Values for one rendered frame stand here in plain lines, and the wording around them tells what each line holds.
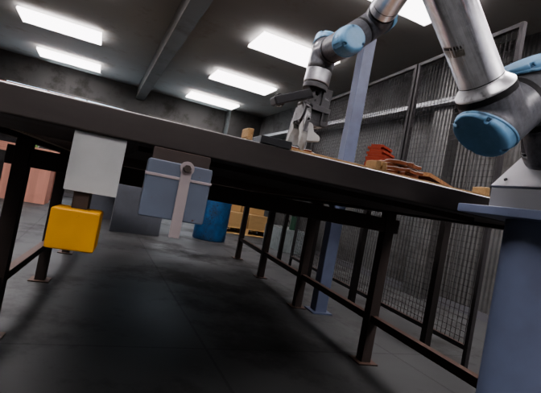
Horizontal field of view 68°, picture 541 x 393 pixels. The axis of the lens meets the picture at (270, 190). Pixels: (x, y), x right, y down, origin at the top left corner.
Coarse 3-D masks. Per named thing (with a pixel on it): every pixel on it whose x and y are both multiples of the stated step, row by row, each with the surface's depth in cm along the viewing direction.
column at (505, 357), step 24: (504, 216) 86; (528, 216) 81; (504, 240) 91; (528, 240) 85; (504, 264) 89; (528, 264) 84; (504, 288) 88; (528, 288) 84; (504, 312) 87; (528, 312) 83; (504, 336) 86; (528, 336) 82; (504, 360) 85; (528, 360) 82; (480, 384) 90; (504, 384) 84; (528, 384) 81
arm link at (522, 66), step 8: (536, 56) 84; (512, 64) 87; (520, 64) 83; (528, 64) 80; (536, 64) 80; (512, 72) 82; (520, 72) 81; (528, 72) 81; (536, 72) 80; (520, 80) 81; (528, 80) 80; (536, 80) 80; (536, 88) 79
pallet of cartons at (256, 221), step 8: (232, 208) 867; (240, 208) 875; (232, 216) 823; (240, 216) 832; (248, 216) 841; (256, 216) 850; (232, 224) 824; (240, 224) 833; (248, 224) 843; (256, 224) 851; (264, 224) 861; (232, 232) 831; (248, 232) 921
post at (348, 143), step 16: (368, 48) 321; (368, 64) 322; (368, 80) 322; (352, 96) 324; (352, 112) 319; (352, 128) 319; (352, 144) 320; (352, 160) 320; (336, 208) 317; (336, 224) 317; (336, 240) 318; (320, 256) 322; (336, 256) 318; (320, 272) 317; (320, 304) 315
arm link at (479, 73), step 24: (432, 0) 73; (456, 0) 71; (432, 24) 77; (456, 24) 73; (480, 24) 73; (456, 48) 75; (480, 48) 74; (456, 72) 78; (480, 72) 75; (504, 72) 77; (456, 96) 82; (480, 96) 76; (504, 96) 75; (528, 96) 78; (456, 120) 81; (480, 120) 77; (504, 120) 76; (528, 120) 78; (480, 144) 81; (504, 144) 77
